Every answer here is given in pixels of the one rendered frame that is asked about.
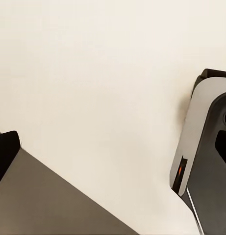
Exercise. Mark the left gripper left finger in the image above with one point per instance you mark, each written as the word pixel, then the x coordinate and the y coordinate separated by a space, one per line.
pixel 9 148

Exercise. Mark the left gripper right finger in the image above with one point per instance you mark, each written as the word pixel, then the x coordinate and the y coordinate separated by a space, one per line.
pixel 220 144

